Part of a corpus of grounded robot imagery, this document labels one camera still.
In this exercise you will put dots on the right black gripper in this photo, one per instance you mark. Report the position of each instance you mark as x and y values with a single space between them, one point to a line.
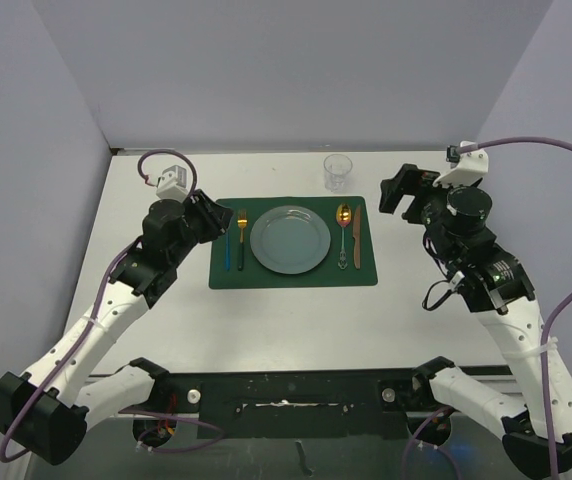
409 180

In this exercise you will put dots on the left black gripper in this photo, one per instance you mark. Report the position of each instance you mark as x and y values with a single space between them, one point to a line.
215 217

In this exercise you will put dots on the blue metallic fork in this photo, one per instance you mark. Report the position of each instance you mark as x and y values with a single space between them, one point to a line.
228 250

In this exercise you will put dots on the gold fork green handle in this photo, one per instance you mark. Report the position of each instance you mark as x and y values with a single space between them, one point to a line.
242 222

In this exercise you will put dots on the brown knife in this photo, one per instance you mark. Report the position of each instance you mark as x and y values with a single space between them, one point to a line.
356 233

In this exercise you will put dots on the dark green placemat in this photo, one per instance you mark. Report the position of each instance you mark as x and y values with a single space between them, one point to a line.
326 274

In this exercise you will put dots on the gold spoon green handle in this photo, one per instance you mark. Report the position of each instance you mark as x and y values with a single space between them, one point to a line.
343 217

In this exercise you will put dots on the grey-blue round plate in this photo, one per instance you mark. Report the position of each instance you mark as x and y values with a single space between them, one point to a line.
290 240

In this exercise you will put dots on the clear drinking glass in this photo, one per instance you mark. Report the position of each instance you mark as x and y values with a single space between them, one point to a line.
336 167

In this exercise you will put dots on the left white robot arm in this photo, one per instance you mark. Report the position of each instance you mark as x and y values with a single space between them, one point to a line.
49 408

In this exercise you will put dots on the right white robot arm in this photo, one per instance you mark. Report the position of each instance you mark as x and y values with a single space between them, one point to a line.
535 430

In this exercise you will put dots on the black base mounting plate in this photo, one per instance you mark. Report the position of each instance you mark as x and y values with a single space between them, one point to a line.
295 405

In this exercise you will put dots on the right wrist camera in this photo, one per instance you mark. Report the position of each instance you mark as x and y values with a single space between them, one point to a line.
468 165

